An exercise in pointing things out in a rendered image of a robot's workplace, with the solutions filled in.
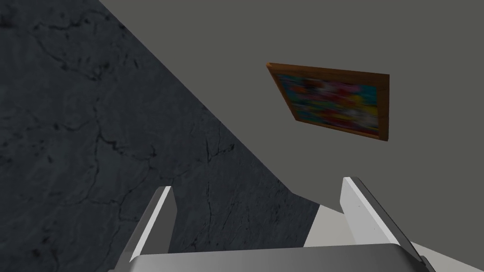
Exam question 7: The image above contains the colourful picture in wooden frame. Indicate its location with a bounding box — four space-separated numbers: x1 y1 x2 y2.
266 62 390 142

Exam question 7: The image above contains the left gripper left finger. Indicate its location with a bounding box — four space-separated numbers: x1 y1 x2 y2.
129 185 178 263

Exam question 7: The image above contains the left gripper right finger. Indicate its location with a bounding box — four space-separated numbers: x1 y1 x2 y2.
339 176 424 263

